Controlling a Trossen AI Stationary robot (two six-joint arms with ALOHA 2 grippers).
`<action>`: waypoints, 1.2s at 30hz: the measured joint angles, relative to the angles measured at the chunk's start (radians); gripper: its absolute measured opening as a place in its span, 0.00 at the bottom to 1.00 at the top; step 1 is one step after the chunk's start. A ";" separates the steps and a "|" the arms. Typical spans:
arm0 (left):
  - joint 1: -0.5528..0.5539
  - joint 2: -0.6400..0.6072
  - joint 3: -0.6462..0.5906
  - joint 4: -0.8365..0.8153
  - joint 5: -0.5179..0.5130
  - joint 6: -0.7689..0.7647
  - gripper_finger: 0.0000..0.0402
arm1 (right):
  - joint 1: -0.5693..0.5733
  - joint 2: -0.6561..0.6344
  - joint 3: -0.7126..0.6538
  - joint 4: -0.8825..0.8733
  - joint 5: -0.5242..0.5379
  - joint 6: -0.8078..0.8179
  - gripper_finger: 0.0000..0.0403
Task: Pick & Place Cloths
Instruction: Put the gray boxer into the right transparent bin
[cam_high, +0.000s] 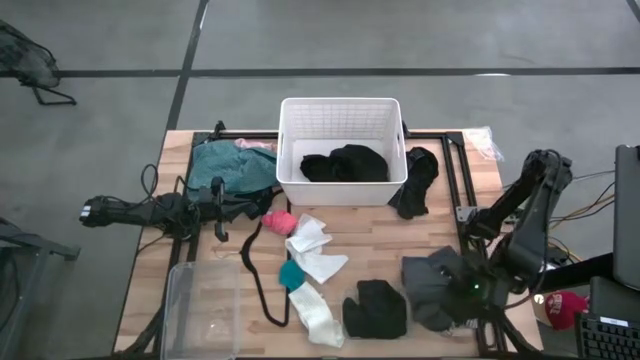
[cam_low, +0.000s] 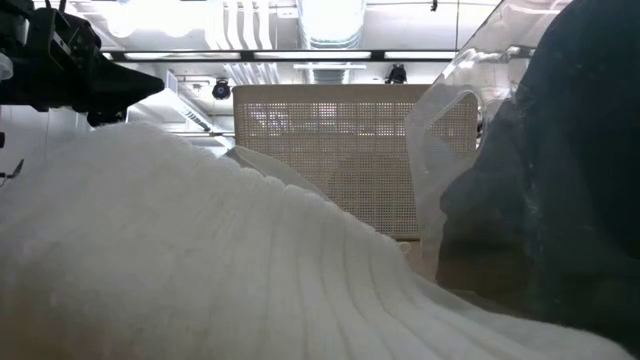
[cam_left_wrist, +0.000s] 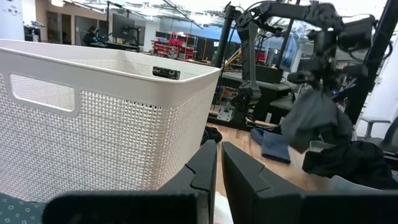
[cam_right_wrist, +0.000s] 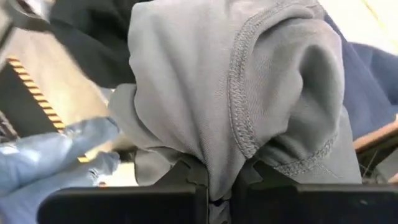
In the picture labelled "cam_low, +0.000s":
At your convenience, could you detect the black fuzzy garment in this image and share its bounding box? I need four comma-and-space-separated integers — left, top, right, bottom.
435, 0, 640, 351

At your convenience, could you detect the white perforated plastic basket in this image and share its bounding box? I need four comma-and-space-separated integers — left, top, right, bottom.
232, 83, 480, 241

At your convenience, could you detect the black tilted monitor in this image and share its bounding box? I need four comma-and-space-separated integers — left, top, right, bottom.
0, 158, 25, 189

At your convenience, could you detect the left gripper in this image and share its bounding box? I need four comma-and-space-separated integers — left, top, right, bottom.
0, 8, 166, 128

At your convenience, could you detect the white ribbed cloth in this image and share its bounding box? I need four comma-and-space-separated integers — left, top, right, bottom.
0, 122, 636, 360

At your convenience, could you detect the black ceiling spotlight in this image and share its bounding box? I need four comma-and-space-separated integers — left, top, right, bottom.
211, 78, 233, 101
384, 63, 409, 85

